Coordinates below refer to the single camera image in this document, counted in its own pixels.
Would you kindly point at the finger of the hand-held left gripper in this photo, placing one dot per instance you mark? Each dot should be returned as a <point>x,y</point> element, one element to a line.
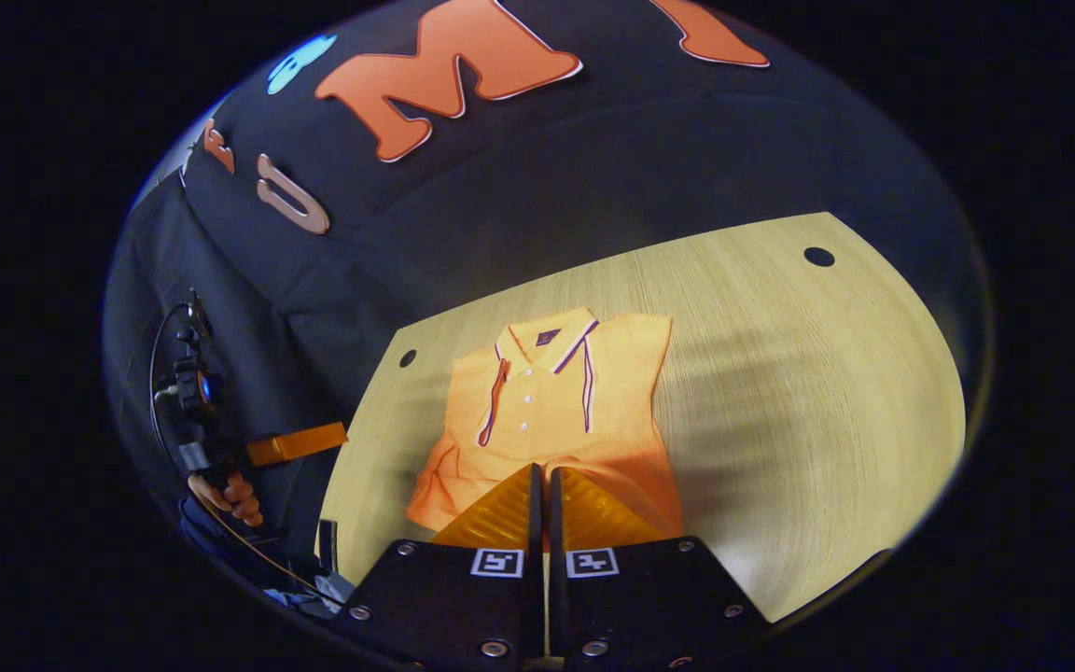
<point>295,445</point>

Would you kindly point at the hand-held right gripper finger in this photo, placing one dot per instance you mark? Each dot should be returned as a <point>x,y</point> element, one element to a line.
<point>555,523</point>
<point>536,523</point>

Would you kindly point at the orange T-shirt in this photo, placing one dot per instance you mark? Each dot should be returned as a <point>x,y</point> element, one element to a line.
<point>547,411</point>

